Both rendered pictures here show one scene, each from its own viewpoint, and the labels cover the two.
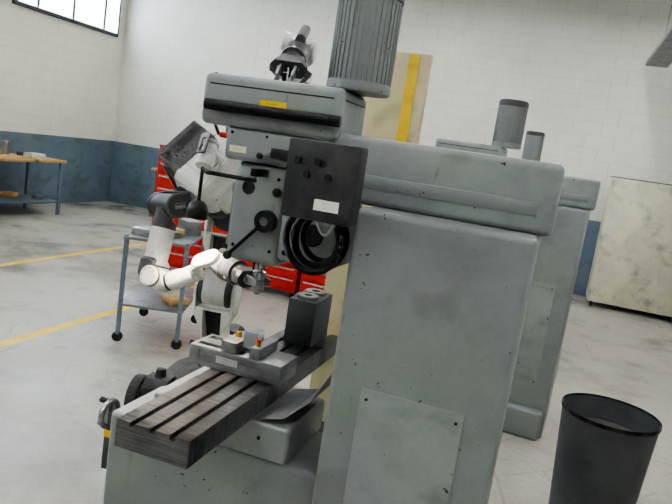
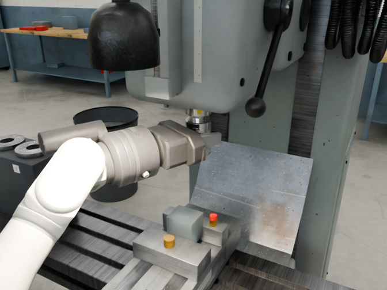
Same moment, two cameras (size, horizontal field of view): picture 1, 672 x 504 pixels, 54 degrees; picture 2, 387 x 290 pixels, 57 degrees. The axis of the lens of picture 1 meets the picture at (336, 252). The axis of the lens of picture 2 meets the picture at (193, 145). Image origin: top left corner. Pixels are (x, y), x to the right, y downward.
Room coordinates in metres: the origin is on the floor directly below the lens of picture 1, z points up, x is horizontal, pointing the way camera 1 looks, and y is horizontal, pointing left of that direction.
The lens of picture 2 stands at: (2.07, 0.84, 1.48)
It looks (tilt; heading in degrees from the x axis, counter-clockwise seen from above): 24 degrees down; 280
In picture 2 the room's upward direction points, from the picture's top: straight up
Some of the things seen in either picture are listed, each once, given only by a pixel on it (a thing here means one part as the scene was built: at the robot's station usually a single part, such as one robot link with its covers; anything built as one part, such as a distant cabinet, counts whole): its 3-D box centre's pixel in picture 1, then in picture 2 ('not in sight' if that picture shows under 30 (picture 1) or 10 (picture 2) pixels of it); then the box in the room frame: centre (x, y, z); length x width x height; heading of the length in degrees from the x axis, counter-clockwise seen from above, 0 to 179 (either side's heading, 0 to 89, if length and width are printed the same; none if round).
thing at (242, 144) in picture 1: (287, 151); not in sight; (2.15, 0.21, 1.68); 0.34 x 0.24 x 0.10; 72
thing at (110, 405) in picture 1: (117, 415); not in sight; (2.32, 0.72, 0.61); 0.16 x 0.12 x 0.12; 72
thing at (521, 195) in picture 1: (423, 179); not in sight; (2.01, -0.23, 1.66); 0.80 x 0.23 x 0.20; 72
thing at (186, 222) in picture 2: (254, 338); (185, 226); (2.19, 0.24, 1.02); 0.06 x 0.05 x 0.06; 162
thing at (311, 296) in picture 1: (308, 315); (26, 176); (2.67, 0.07, 1.01); 0.22 x 0.12 x 0.20; 164
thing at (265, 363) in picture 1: (244, 353); (178, 258); (2.20, 0.27, 0.96); 0.35 x 0.15 x 0.11; 72
